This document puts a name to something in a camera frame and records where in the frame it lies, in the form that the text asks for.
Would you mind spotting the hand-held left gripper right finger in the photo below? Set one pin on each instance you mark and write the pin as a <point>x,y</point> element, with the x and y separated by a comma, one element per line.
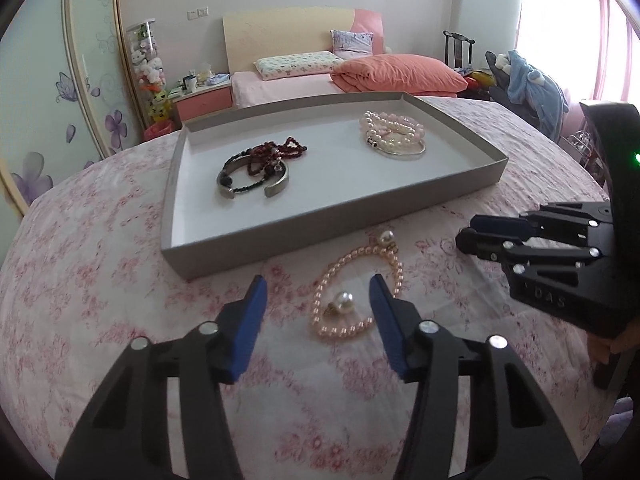
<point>387,320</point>

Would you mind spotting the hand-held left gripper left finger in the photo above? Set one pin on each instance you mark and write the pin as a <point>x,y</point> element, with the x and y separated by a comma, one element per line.
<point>247,325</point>

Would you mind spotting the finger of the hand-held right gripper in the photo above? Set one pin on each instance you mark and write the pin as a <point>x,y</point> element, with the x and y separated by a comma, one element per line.
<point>495,225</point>
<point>480,245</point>

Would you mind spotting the thin silver bangle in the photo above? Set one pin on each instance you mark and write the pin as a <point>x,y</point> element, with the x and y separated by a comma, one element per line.
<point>407,153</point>

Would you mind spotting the wide silver cuff bangle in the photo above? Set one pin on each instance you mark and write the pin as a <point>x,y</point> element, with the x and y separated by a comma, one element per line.
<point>280,186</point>

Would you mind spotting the grey cardboard tray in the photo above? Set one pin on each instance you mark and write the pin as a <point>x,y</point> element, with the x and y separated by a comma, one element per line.
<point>325,185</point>

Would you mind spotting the person's right hand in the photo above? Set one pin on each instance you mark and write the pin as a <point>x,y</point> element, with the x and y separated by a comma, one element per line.
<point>607,347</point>

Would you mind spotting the grey office chair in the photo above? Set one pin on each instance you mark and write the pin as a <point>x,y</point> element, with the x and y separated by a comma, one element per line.
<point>500,92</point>

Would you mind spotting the blue plush robe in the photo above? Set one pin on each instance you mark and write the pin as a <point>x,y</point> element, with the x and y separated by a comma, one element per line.
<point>537,92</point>

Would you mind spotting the colourful toy pile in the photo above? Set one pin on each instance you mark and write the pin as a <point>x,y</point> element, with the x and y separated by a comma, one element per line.
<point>477,79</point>

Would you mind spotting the orange duvet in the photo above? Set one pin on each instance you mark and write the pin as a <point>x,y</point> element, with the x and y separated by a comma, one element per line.
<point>400,74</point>

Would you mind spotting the dark wooden chair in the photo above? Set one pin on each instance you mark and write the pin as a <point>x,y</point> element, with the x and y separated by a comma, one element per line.
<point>457,50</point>

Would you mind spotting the pink curtain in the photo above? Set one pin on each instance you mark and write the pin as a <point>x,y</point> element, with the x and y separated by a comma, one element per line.
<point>615,50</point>

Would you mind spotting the red basket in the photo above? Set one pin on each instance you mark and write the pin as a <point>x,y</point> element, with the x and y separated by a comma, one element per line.
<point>160,131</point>

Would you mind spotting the pink and white nightstand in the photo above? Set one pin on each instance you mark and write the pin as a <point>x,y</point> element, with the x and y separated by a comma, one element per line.
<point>202,102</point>

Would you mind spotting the lilac small pillow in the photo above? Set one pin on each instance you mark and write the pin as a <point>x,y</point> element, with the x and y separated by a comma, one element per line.
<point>352,44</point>

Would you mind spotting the pink bed mattress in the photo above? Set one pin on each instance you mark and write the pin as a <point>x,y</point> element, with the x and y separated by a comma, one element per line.
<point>285,87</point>

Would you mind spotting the white patterned pillow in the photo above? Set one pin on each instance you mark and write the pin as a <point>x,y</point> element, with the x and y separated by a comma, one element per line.
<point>295,65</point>

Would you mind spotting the clear tube of plush toys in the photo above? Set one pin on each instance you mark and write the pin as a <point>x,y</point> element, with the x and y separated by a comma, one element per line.
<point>147,70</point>

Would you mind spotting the beige and pink headboard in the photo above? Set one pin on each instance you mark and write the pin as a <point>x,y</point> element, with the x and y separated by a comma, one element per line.
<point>285,32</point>

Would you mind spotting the floral sliding door wardrobe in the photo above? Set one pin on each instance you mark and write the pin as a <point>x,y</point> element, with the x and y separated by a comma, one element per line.
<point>50,85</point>

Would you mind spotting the white wall switch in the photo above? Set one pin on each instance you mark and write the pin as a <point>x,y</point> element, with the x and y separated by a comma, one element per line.
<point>197,13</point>

